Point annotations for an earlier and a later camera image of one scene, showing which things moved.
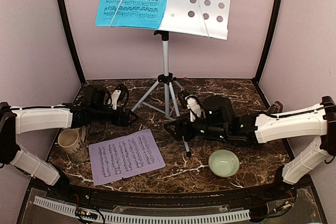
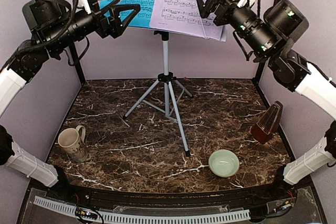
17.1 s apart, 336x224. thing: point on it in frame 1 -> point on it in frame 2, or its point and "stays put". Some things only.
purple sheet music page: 124,156 -> 176,7
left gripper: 124,123 -> 114,25
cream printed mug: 72,141 stays put
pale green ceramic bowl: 223,163 stays put
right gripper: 180,124 -> 204,9
